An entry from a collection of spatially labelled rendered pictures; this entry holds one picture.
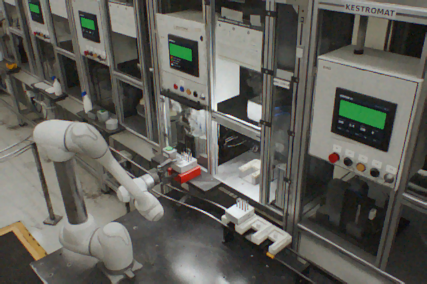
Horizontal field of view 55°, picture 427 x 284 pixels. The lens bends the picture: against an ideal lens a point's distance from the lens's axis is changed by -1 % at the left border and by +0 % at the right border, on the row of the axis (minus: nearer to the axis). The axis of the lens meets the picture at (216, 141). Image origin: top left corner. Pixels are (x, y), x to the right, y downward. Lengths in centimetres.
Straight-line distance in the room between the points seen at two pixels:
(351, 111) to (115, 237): 125
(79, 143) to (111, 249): 59
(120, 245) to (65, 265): 41
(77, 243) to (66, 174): 39
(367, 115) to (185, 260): 124
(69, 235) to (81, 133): 63
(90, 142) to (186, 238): 91
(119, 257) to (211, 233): 58
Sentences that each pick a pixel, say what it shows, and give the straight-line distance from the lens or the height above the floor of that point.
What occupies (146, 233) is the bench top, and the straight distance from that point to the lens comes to 253.
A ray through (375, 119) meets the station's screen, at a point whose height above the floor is 163.
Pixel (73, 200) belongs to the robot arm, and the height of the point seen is 112.
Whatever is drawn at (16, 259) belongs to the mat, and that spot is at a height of 1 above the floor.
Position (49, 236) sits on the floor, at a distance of 380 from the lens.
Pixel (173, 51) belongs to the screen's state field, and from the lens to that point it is 241.
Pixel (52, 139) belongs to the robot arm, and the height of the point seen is 147.
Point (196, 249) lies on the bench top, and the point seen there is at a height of 68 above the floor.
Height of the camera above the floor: 230
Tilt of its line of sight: 28 degrees down
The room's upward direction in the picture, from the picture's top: 1 degrees counter-clockwise
